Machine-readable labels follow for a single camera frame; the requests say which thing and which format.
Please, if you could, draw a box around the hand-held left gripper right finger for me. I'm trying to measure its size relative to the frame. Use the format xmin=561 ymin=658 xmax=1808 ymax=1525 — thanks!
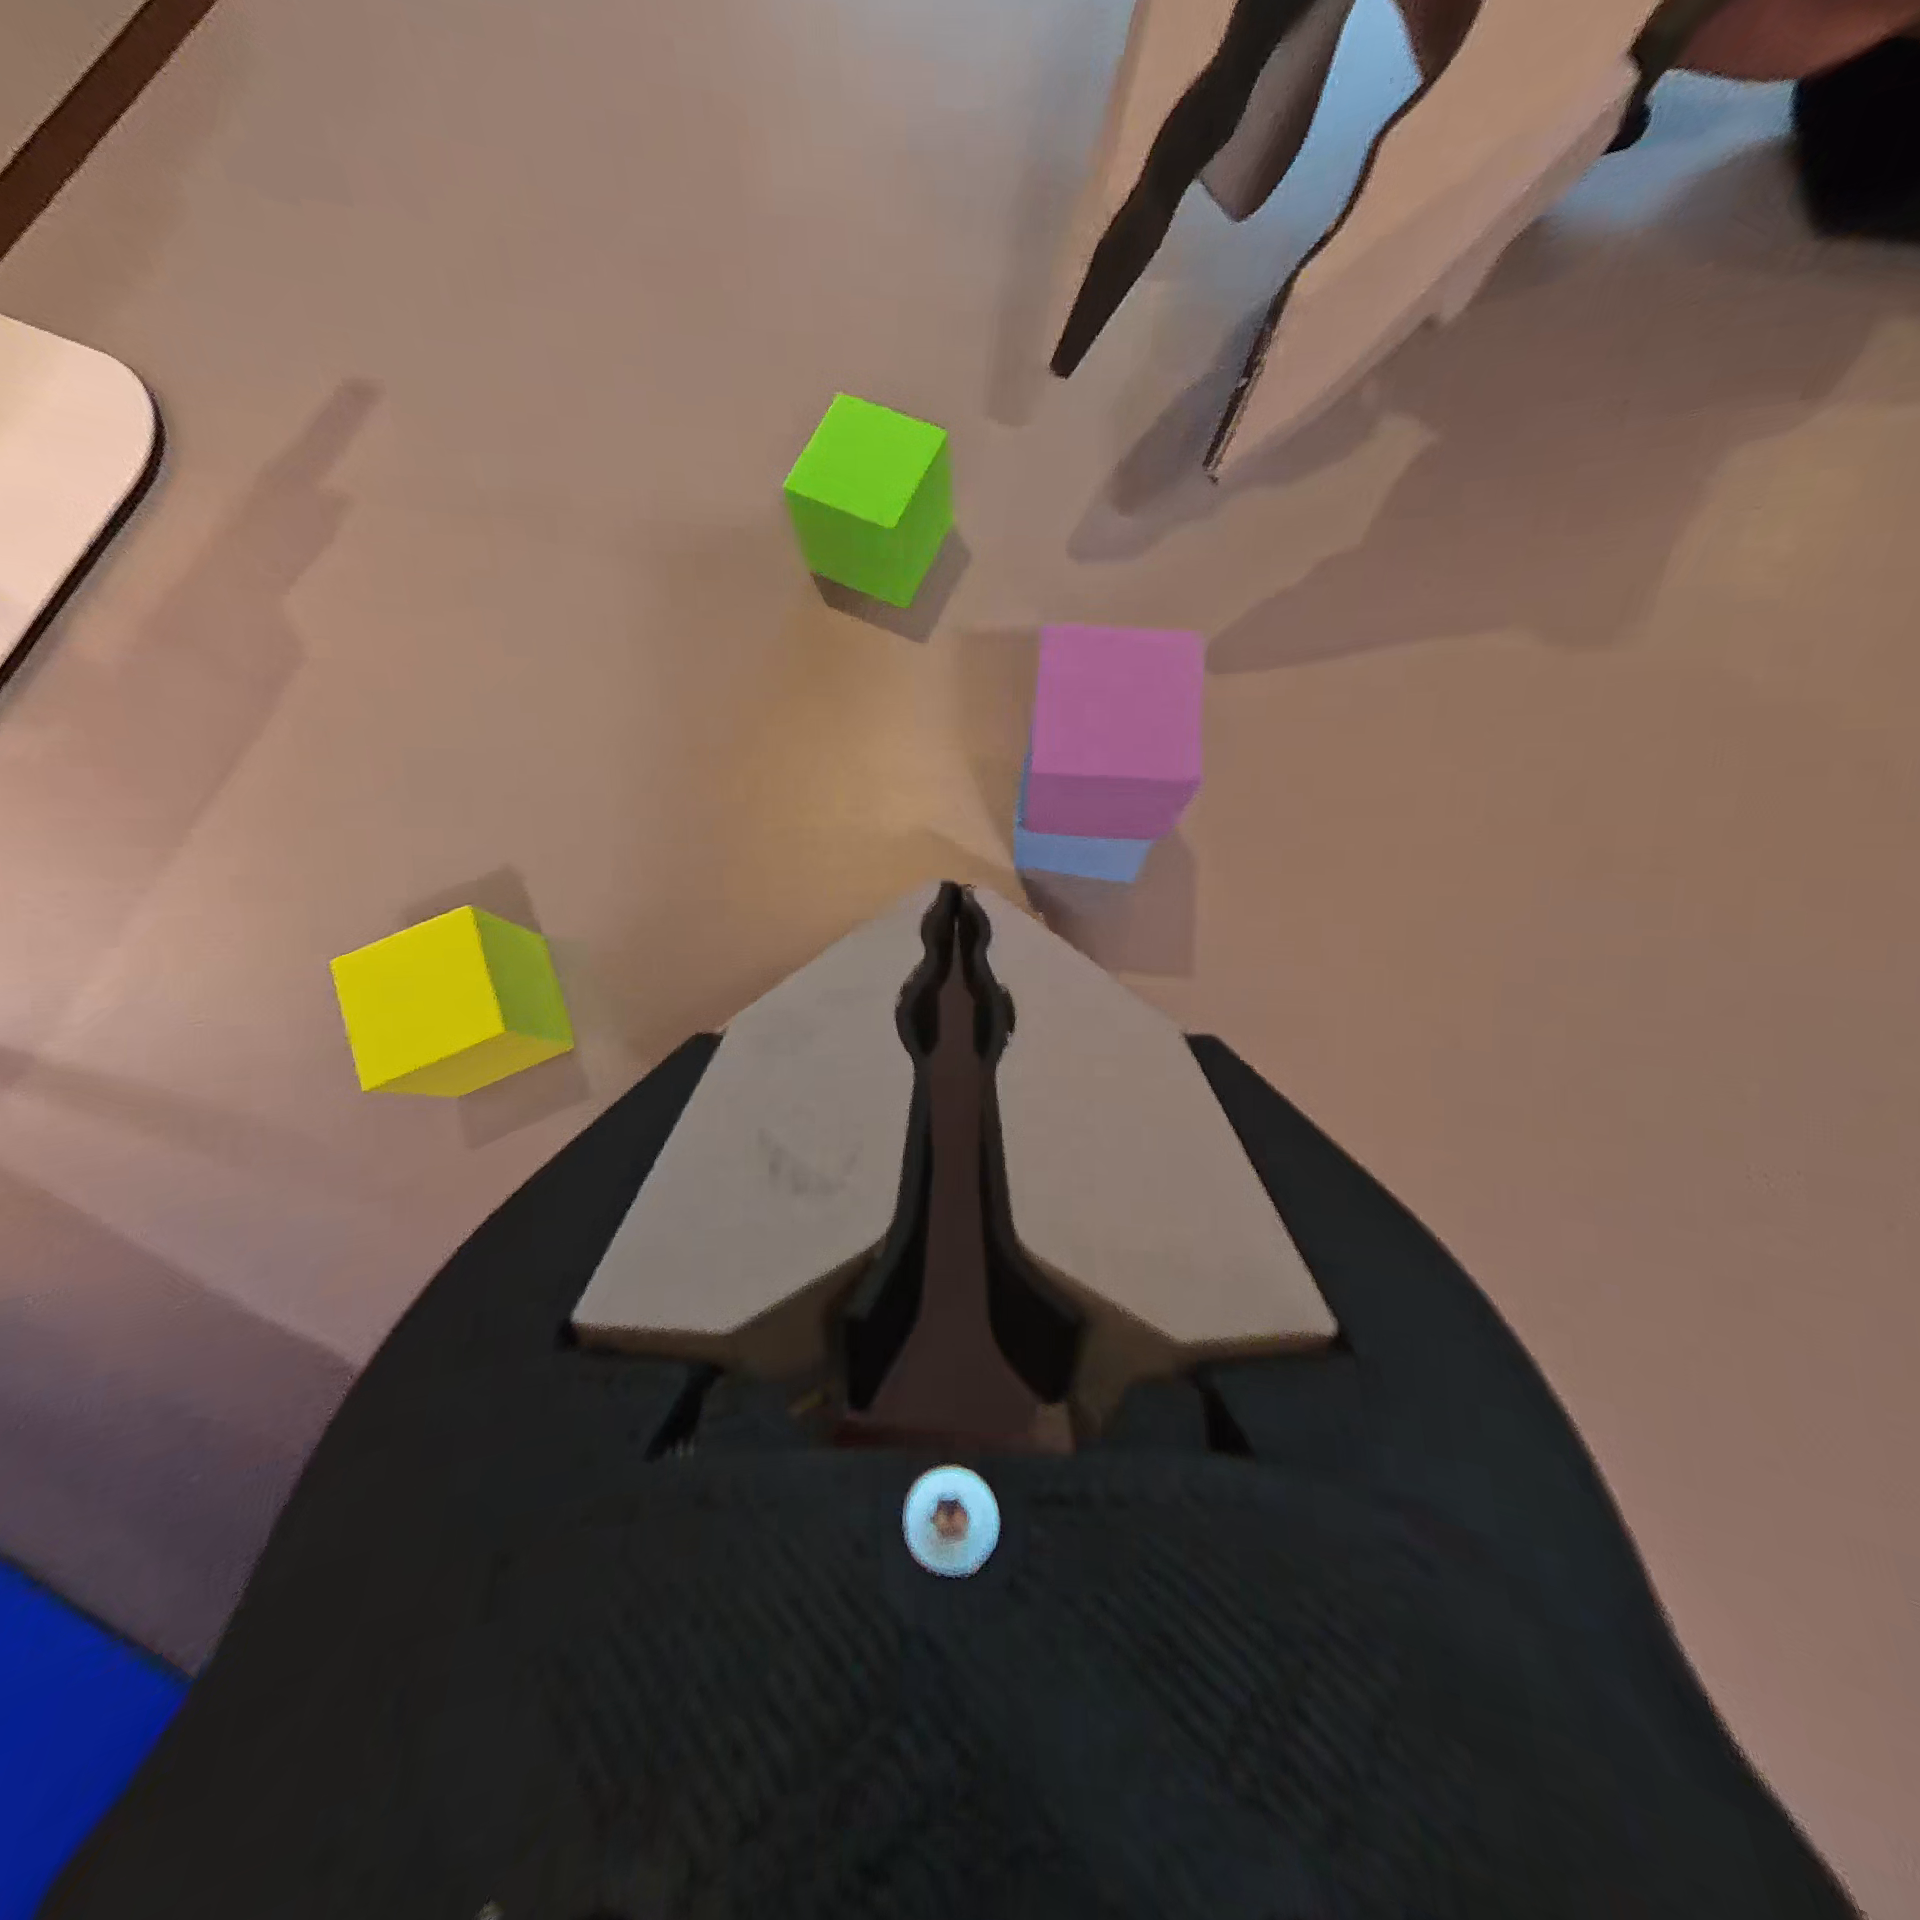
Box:
xmin=944 ymin=885 xmax=1341 ymax=1412

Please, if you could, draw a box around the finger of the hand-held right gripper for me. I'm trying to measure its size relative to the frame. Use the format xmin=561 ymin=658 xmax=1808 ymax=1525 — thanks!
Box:
xmin=1205 ymin=0 xmax=1639 ymax=482
xmin=1050 ymin=0 xmax=1359 ymax=381

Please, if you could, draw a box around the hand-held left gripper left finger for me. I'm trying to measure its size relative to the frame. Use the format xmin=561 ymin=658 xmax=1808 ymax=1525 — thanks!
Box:
xmin=569 ymin=882 xmax=961 ymax=1412

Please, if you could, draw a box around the blue foam cube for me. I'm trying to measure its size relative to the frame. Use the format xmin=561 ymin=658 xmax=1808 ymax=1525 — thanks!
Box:
xmin=1012 ymin=781 xmax=1153 ymax=885

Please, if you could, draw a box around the yellow foam cube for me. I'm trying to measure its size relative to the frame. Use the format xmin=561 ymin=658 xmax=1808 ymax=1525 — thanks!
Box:
xmin=329 ymin=905 xmax=575 ymax=1098

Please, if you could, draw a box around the purple foam cube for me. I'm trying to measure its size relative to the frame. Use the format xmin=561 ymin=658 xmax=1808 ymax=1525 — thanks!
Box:
xmin=1026 ymin=624 xmax=1205 ymax=841

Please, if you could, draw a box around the green foam cube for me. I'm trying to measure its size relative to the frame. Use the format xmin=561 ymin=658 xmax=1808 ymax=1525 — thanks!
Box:
xmin=782 ymin=393 xmax=956 ymax=610

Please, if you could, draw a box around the person's right forearm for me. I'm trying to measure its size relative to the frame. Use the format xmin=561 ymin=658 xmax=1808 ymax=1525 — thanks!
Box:
xmin=1791 ymin=45 xmax=1920 ymax=243

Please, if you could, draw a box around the person's right hand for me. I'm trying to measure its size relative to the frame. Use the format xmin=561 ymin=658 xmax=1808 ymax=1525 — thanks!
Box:
xmin=1694 ymin=0 xmax=1920 ymax=85

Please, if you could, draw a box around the blue plastic bin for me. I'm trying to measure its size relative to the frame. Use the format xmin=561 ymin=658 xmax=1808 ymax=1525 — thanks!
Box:
xmin=0 ymin=1561 xmax=190 ymax=1920

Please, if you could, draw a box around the white document stand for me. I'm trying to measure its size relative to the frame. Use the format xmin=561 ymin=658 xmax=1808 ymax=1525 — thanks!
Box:
xmin=0 ymin=314 xmax=161 ymax=684

